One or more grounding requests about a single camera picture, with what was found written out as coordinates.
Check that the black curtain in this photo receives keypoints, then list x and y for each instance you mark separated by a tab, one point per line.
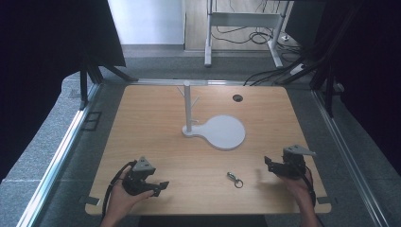
365	78
38	63

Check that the metal keyring with clasp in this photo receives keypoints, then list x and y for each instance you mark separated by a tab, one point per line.
235	179

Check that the black tripod stand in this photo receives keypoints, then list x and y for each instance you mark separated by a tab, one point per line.
324	72
91	75

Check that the person's right hand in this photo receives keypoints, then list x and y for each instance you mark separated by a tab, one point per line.
298	189

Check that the black floor bracket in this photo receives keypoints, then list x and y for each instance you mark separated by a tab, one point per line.
91	121

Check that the white power strip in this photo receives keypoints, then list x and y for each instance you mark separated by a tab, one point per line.
297	69

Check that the white metal desk frame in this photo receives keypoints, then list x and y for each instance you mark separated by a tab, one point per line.
242	19

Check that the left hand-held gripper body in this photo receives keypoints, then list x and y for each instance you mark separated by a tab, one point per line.
142	168

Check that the person's left hand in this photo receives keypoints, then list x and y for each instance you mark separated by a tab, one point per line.
121	198

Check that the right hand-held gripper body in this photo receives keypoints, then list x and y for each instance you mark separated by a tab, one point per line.
293	164

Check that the white jewellery stand with tray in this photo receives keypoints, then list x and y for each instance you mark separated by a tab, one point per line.
220	130

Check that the aluminium floor rail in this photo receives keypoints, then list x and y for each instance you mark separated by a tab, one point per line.
176	82
56	157
350	157

